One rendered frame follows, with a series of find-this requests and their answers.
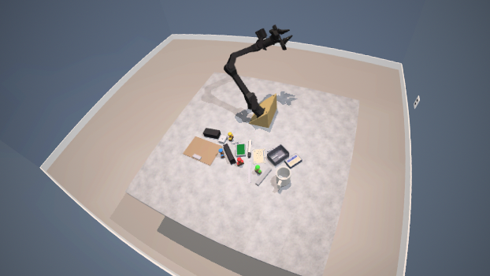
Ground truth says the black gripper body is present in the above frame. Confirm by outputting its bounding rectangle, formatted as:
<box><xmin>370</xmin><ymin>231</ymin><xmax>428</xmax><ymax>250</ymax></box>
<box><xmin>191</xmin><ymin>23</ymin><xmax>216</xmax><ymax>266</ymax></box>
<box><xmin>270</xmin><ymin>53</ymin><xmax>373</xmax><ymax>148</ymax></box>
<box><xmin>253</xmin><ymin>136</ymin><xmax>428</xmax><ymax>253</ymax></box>
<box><xmin>269</xmin><ymin>25</ymin><xmax>287</xmax><ymax>50</ymax></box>

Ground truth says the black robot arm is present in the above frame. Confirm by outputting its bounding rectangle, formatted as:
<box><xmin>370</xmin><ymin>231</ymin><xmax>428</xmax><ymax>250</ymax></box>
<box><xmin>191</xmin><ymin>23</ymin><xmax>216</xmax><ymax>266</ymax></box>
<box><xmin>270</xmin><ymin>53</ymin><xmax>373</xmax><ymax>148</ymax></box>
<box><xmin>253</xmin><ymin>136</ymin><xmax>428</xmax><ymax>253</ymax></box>
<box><xmin>224</xmin><ymin>28</ymin><xmax>279</xmax><ymax>118</ymax></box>

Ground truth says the cream stamp pad tin with blue label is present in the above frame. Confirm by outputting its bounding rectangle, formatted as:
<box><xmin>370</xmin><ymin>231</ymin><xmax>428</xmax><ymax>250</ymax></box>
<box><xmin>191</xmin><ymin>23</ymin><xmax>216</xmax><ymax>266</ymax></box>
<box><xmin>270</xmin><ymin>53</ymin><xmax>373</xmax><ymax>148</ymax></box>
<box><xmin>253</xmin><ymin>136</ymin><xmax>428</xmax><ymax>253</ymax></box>
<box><xmin>284</xmin><ymin>154</ymin><xmax>302</xmax><ymax>169</ymax></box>

